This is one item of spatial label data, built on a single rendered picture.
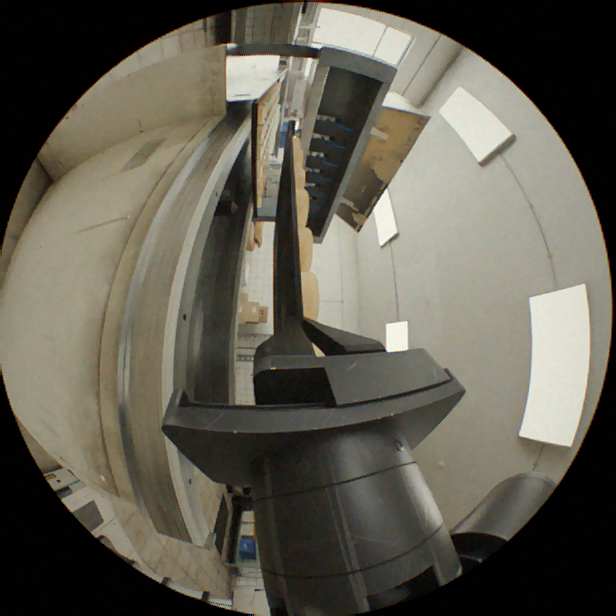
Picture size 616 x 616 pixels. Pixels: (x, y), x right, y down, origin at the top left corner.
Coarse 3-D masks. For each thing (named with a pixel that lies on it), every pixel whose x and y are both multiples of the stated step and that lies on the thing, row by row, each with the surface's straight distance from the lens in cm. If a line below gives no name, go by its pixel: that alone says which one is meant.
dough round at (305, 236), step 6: (300, 228) 20; (306, 228) 20; (300, 234) 19; (306, 234) 19; (300, 240) 18; (306, 240) 19; (312, 240) 19; (300, 246) 18; (306, 246) 18; (312, 246) 19; (300, 252) 18; (306, 252) 18; (312, 252) 19; (300, 258) 18; (306, 258) 18; (306, 264) 19; (306, 270) 19
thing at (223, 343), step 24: (240, 192) 72; (240, 216) 63; (240, 240) 57; (240, 264) 52; (216, 288) 51; (240, 288) 52; (216, 312) 49; (216, 336) 47; (216, 360) 47; (216, 384) 47
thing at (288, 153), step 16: (288, 128) 37; (288, 144) 31; (288, 160) 27; (288, 176) 24; (288, 192) 22; (288, 208) 21; (288, 224) 19; (288, 240) 18; (288, 256) 18; (288, 272) 17; (288, 288) 17; (288, 304) 17
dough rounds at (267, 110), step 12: (276, 84) 99; (264, 96) 70; (276, 96) 100; (264, 108) 56; (276, 108) 102; (264, 120) 66; (264, 132) 62; (264, 144) 66; (264, 156) 71; (264, 168) 74; (264, 180) 79
